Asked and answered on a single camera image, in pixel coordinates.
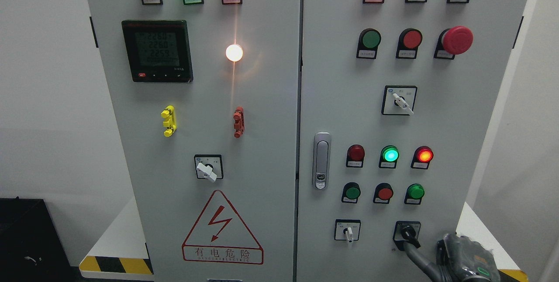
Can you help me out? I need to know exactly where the green indicator light lower right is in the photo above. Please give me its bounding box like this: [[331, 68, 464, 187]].
[[404, 184, 425, 205]]

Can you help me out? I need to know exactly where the green push button upper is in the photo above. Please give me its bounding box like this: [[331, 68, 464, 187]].
[[356, 28, 381, 59]]

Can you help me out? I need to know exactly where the grey cabinet door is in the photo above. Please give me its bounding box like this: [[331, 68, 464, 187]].
[[296, 0, 527, 282], [88, 0, 300, 282]]

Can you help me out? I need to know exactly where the silver door handle lock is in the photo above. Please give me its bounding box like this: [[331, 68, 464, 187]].
[[313, 131, 331, 190]]

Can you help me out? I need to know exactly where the red emergency stop button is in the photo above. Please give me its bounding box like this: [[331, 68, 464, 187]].
[[434, 26, 474, 60]]

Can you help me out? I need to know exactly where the white selector switch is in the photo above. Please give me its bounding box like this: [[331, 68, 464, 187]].
[[334, 219, 361, 244], [381, 85, 418, 116]]

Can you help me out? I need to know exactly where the white platform with hazard stripes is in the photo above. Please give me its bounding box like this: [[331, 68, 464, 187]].
[[79, 198, 528, 282]]

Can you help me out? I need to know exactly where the white selector switch left door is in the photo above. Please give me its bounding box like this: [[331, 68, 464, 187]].
[[194, 154, 224, 183]]

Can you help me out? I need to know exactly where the white selector switch lower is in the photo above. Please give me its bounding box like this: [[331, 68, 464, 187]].
[[334, 219, 361, 244]]

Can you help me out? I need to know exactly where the grey left cabinet door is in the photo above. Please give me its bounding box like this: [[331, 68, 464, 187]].
[[88, 0, 300, 282]]

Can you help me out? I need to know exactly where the white glowing indicator light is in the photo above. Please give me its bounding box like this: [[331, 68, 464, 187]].
[[225, 44, 244, 62]]

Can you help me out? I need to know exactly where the black digital power meter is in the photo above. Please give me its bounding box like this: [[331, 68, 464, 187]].
[[121, 20, 193, 83]]

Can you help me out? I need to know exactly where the dark red indicator light left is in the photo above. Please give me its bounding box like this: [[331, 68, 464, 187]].
[[345, 144, 365, 168]]

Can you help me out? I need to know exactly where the grey right cabinet door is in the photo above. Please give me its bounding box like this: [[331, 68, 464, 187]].
[[296, 0, 527, 282]]

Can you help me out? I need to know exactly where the green push button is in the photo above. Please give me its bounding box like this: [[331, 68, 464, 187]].
[[341, 182, 361, 204], [356, 28, 381, 59]]

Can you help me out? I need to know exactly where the red electric hazard warning sticker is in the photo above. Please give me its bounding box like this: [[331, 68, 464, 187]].
[[182, 190, 264, 265]]

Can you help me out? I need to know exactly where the red push button lower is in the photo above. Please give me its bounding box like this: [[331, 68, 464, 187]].
[[373, 182, 394, 204]]

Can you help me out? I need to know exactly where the green push button lower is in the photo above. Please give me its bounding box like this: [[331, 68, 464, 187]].
[[341, 182, 361, 204]]

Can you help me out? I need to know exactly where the black rotary knob switch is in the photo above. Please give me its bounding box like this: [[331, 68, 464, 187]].
[[393, 221, 421, 251]]

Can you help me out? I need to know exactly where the white selector switch upper right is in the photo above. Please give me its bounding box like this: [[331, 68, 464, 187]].
[[381, 85, 418, 116]]

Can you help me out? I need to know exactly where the red push button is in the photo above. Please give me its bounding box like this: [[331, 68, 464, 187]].
[[396, 28, 423, 59], [373, 182, 394, 204]]

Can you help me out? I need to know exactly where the black box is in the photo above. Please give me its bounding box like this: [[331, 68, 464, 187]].
[[0, 198, 72, 282]]

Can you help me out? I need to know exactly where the lit green indicator light middle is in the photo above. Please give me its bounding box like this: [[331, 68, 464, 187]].
[[379, 145, 400, 169]]

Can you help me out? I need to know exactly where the red push button upper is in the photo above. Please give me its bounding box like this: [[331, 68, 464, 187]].
[[396, 28, 423, 59]]

